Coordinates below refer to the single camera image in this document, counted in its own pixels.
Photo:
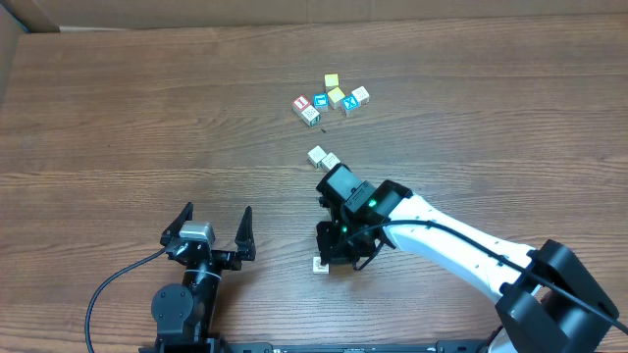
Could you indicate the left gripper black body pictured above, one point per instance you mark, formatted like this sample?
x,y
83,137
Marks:
x,y
216,257

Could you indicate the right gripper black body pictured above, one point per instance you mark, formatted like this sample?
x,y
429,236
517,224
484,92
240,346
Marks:
x,y
336,250

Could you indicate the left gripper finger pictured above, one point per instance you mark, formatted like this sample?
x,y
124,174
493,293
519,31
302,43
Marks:
x,y
173,229
244,238

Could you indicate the white block blue side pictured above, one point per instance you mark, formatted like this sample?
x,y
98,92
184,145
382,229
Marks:
x,y
318,267

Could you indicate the white block green edge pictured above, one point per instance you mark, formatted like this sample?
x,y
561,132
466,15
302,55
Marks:
x,y
329,162

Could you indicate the white block frog picture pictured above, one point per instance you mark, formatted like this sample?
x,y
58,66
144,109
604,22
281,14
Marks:
x,y
316,156

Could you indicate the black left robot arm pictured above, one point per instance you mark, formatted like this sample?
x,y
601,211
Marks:
x,y
184,311

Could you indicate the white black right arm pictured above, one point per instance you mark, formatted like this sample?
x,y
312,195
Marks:
x,y
545,298

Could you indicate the white block green side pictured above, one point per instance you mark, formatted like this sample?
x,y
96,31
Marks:
x,y
310,115

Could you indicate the blue X block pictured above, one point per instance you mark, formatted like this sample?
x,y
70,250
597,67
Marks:
x,y
350,105

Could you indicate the blue letter block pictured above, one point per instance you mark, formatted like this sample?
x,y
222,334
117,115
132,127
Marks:
x,y
320,102

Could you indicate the yellow block near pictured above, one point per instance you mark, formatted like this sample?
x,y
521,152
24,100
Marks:
x,y
335,96

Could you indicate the yellow block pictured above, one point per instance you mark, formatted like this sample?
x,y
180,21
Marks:
x,y
331,81
335,96

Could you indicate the red I block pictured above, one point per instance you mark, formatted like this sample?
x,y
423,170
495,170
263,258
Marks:
x,y
300,103

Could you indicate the white block far right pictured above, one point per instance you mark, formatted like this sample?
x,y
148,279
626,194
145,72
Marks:
x,y
361,95

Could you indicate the yellow block far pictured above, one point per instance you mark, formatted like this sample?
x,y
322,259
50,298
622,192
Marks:
x,y
331,81

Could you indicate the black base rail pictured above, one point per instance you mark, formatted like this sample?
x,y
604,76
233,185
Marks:
x,y
314,347

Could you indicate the cardboard wall panel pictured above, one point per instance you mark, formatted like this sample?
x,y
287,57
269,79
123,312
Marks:
x,y
52,15

